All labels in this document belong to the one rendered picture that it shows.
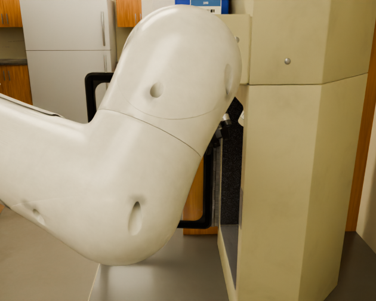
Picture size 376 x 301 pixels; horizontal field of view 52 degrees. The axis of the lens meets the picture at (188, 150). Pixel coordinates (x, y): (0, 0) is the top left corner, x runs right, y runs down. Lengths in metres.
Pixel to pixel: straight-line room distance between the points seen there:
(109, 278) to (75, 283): 1.61
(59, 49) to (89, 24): 0.54
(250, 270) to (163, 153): 0.46
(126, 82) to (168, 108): 0.04
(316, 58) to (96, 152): 0.40
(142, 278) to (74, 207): 0.66
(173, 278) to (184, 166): 0.65
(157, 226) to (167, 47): 0.14
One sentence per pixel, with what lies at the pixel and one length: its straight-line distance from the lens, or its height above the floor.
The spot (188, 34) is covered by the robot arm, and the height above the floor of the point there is 1.49.
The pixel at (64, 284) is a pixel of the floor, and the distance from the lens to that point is 2.57.
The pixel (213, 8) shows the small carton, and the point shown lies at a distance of 0.66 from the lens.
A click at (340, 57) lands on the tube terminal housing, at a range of 0.67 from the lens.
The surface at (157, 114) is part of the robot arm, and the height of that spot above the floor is 1.43.
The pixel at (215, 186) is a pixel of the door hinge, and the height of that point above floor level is 1.11.
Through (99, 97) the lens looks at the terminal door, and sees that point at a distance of 0.94.
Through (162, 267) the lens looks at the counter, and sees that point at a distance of 0.97.
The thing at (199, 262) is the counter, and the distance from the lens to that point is 0.98.
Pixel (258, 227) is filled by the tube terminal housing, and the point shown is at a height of 1.17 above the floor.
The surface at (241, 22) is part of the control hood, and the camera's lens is 0.58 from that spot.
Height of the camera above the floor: 1.50
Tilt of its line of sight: 18 degrees down
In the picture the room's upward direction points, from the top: straight up
